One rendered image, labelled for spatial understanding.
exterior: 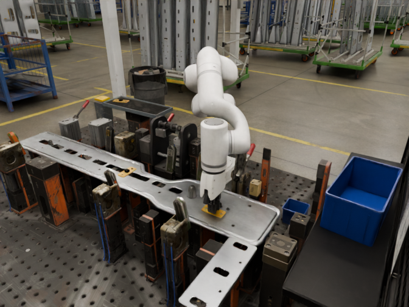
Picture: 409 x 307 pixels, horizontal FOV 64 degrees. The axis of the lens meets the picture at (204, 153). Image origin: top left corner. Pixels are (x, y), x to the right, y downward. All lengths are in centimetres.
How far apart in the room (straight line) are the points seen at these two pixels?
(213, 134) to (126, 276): 71
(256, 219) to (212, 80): 50
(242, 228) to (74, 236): 84
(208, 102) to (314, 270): 59
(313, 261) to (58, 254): 105
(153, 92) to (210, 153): 337
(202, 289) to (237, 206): 39
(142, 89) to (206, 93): 323
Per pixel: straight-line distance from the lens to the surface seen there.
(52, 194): 164
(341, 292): 97
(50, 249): 164
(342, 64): 727
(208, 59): 121
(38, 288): 149
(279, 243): 101
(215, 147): 100
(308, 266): 101
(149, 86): 429
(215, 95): 110
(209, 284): 97
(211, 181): 106
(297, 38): 889
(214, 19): 565
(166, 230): 107
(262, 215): 120
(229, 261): 103
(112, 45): 527
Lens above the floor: 173
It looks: 27 degrees down
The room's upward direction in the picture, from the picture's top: straight up
